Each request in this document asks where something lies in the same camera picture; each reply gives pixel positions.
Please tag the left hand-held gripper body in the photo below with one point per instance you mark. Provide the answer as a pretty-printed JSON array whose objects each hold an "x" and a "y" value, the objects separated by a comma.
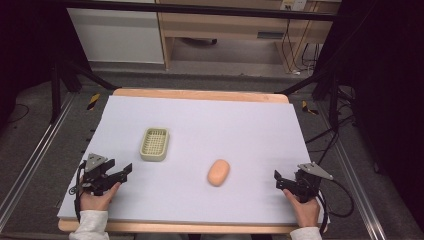
[{"x": 95, "y": 176}]

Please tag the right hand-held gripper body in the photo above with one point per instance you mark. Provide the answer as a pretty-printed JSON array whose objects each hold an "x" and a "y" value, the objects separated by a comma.
[{"x": 308, "y": 185}]

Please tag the person's left hand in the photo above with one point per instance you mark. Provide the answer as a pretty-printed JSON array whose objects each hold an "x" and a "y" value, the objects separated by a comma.
[{"x": 98, "y": 200}]

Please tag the person's right hand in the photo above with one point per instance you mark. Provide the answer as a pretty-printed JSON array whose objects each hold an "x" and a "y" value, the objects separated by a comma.
[{"x": 305, "y": 211}]

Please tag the pale green soap dish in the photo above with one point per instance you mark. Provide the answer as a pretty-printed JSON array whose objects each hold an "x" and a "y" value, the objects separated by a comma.
[{"x": 154, "y": 144}]

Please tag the orange oval soap bar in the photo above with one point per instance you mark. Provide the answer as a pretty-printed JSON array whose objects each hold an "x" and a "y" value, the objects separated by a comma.
[{"x": 218, "y": 172}]

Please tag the yellow black tape marker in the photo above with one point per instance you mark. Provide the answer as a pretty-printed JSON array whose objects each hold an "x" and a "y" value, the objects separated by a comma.
[
  {"x": 309, "y": 109},
  {"x": 93, "y": 101}
]

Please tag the white table mat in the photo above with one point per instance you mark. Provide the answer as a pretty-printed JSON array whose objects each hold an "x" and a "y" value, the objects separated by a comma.
[{"x": 206, "y": 133}]

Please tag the black metal stand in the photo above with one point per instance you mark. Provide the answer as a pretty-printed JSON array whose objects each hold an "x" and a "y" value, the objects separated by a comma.
[
  {"x": 56, "y": 90},
  {"x": 333, "y": 96}
]

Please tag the wooden table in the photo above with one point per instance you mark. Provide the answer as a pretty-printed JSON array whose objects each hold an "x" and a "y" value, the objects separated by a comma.
[{"x": 200, "y": 94}]

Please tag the white cabinet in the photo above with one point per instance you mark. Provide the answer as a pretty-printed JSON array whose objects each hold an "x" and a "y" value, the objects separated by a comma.
[{"x": 116, "y": 36}]

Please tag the dark curtain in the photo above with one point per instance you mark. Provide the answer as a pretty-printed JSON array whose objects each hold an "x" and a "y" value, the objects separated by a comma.
[
  {"x": 30, "y": 40},
  {"x": 390, "y": 83}
]

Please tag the wooden desk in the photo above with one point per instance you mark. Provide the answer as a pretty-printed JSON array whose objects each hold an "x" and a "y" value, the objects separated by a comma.
[{"x": 220, "y": 25}]

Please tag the white power strip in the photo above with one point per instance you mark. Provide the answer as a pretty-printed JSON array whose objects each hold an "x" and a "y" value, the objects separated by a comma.
[{"x": 293, "y": 4}]

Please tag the metal floor rail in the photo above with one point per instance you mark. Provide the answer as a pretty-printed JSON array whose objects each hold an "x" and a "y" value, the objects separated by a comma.
[
  {"x": 36, "y": 150},
  {"x": 353, "y": 180}
]

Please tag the black horizontal frame bar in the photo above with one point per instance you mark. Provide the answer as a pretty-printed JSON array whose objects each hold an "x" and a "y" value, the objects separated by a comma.
[{"x": 200, "y": 9}]

